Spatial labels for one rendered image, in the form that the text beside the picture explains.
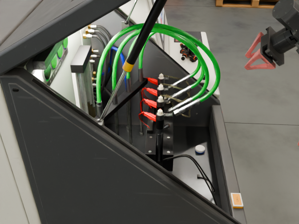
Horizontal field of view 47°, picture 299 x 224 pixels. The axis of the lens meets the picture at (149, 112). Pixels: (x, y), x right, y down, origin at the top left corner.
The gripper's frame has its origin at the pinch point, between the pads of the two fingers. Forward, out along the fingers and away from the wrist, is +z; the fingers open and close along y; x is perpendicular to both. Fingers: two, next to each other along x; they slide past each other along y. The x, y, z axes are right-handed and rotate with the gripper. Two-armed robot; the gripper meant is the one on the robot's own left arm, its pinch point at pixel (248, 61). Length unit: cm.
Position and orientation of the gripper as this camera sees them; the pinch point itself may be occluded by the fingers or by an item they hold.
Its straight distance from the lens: 102.1
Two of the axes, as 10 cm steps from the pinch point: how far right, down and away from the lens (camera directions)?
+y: -2.2, 7.5, -6.2
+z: -6.3, 3.7, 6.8
